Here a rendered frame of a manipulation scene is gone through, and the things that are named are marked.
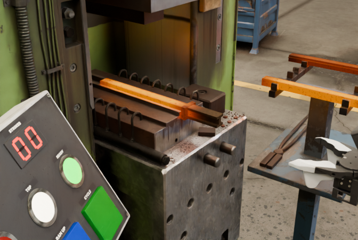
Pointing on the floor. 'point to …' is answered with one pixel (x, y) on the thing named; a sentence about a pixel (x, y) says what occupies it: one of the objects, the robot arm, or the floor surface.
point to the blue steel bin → (258, 6)
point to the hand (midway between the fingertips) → (303, 148)
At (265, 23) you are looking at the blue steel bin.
